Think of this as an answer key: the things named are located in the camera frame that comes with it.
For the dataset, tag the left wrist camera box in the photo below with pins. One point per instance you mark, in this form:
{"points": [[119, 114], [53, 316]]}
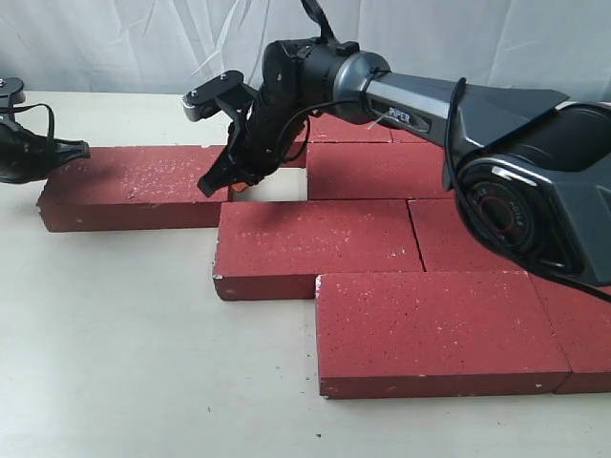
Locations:
{"points": [[11, 93]]}

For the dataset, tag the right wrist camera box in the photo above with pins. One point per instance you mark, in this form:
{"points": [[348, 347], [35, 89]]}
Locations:
{"points": [[224, 93]]}

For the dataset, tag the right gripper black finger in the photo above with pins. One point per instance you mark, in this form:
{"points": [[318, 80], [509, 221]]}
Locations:
{"points": [[222, 173]]}

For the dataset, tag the left gripper black orange finger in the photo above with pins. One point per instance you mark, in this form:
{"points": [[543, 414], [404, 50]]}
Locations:
{"points": [[65, 151]]}

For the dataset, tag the red brick base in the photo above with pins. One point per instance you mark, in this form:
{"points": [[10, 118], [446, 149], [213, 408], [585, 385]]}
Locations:
{"points": [[434, 334], [582, 325], [329, 129], [402, 136]]}

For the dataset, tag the red brick front left base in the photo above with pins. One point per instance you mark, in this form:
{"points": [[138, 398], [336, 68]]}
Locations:
{"points": [[434, 334]]}

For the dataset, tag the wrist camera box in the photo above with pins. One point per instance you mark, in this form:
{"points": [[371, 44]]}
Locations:
{"points": [[11, 93], [224, 93]]}

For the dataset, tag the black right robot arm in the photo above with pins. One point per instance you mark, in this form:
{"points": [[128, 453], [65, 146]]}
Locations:
{"points": [[529, 169]]}

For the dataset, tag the red brick middle row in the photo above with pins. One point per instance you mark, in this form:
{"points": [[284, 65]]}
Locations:
{"points": [[445, 244]]}

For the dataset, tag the red brick front right base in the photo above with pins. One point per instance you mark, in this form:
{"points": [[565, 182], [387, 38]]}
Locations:
{"points": [[582, 325]]}

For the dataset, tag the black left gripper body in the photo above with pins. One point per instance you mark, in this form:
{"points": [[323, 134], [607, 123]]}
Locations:
{"points": [[25, 155]]}

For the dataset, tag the red brick rear left base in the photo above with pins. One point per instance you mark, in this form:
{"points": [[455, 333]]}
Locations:
{"points": [[329, 129]]}

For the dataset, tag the light blue backdrop cloth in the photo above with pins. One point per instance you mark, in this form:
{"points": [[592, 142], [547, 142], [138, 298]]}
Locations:
{"points": [[168, 47]]}

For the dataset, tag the red brick rear middle base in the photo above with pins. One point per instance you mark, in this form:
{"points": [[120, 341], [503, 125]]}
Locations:
{"points": [[402, 136]]}

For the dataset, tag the red brick front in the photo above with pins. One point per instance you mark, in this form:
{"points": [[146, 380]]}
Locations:
{"points": [[375, 171]]}

